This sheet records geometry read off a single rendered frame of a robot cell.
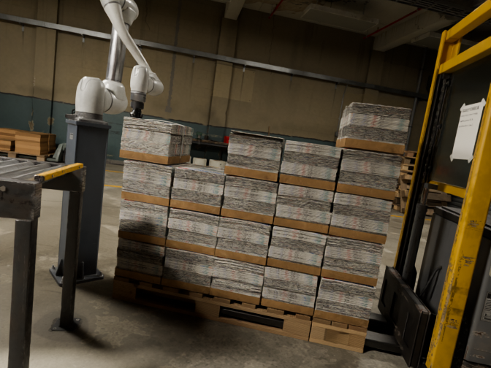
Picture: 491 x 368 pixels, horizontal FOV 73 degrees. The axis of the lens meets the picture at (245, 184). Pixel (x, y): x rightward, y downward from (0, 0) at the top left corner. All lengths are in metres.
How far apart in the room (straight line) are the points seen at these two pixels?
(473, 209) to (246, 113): 7.33
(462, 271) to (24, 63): 8.93
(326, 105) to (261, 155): 7.59
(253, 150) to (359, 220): 0.65
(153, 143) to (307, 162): 0.84
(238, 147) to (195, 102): 6.79
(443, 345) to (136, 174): 1.74
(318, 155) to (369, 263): 0.61
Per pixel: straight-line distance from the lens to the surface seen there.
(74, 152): 2.19
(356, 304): 1.94
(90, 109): 2.22
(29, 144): 8.03
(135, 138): 1.94
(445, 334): 1.88
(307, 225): 1.77
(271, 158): 1.74
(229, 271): 1.89
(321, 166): 1.74
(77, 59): 8.95
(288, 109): 8.90
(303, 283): 1.87
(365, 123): 1.77
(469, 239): 1.76
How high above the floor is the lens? 1.03
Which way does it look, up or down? 7 degrees down
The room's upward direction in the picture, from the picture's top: 8 degrees clockwise
